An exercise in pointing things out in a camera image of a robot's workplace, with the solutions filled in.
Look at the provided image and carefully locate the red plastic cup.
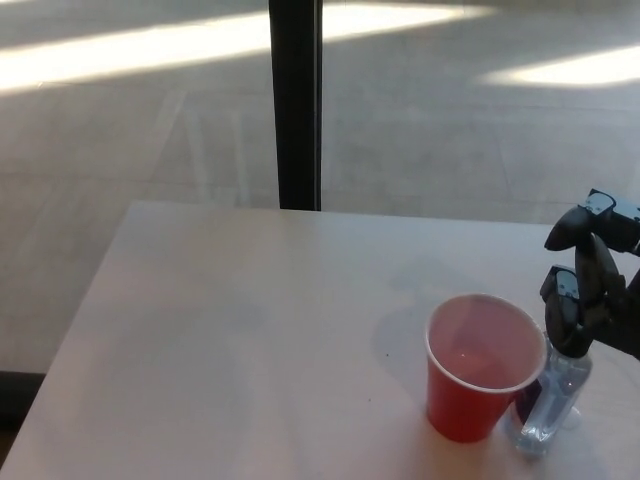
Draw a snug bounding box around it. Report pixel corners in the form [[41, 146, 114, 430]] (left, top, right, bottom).
[[424, 293, 545, 444]]

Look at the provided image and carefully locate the black vertical window post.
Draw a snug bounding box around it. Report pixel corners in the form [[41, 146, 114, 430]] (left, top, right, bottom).
[[267, 0, 325, 212]]

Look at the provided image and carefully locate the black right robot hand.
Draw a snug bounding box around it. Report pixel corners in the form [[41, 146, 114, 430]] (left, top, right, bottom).
[[538, 188, 640, 361]]

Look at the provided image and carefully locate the clear soap pump bottle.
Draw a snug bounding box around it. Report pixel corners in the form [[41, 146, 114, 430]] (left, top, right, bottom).
[[509, 333, 595, 456]]

